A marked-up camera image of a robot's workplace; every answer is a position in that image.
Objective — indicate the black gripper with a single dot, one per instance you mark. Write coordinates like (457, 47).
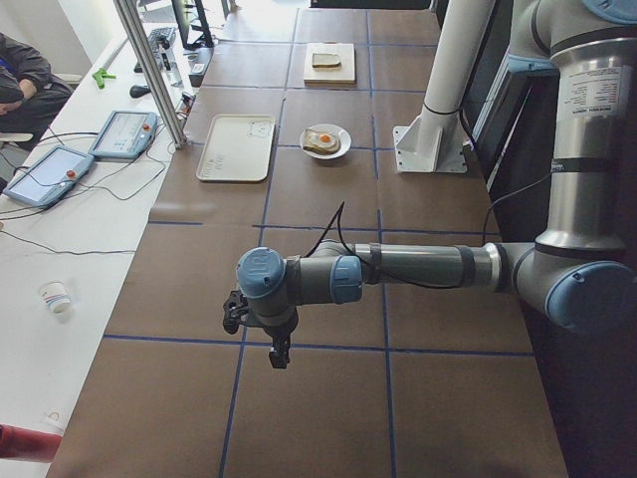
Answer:
(278, 332)

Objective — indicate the white round plate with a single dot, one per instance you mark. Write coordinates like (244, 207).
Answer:
(343, 134)

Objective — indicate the bread slice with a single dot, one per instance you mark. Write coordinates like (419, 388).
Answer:
(306, 146)
(325, 60)

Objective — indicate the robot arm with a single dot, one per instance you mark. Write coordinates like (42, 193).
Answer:
(571, 272)

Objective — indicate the cream bear tray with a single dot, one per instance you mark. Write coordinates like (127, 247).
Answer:
(237, 149)

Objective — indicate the fried egg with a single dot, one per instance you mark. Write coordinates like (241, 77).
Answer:
(323, 140)

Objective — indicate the white paper cup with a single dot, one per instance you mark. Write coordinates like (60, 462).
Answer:
(55, 296)

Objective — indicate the far teach pendant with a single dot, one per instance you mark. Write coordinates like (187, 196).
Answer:
(124, 136)

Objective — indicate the teach pendant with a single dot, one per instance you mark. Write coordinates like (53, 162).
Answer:
(124, 136)
(46, 182)

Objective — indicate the red object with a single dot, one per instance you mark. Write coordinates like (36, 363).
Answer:
(28, 445)

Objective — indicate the wooden cutting board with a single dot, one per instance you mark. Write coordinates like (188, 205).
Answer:
(345, 75)

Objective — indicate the near teach pendant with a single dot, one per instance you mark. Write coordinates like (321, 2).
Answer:
(46, 182)

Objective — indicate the black computer mouse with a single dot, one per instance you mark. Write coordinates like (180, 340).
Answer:
(138, 91)

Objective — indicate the monitor stand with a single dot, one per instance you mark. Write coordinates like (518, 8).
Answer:
(192, 24)

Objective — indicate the black keyboard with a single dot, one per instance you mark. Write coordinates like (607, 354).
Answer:
(156, 39)

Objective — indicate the seated person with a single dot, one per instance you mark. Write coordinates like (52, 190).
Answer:
(31, 95)

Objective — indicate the gripper black camera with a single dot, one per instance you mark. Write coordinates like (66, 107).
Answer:
(234, 309)

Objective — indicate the white camera mast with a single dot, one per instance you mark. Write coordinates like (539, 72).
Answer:
(433, 142)

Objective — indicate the green handled tool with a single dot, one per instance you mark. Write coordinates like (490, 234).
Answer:
(100, 76)

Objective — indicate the aluminium frame post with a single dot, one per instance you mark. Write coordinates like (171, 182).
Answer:
(136, 35)

